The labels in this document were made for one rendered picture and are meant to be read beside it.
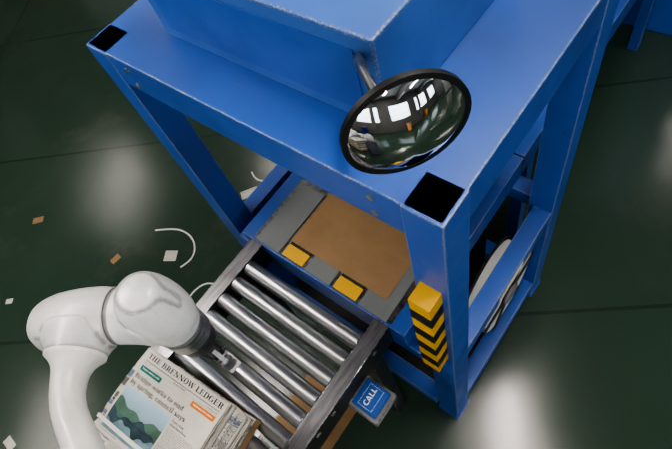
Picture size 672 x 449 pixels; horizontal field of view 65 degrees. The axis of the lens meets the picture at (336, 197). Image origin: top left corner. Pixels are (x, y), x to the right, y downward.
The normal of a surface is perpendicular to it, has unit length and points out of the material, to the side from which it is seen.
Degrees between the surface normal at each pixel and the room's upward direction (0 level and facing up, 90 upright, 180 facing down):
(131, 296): 9
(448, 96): 70
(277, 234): 0
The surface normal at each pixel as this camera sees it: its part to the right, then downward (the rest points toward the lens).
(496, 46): -0.20, -0.53
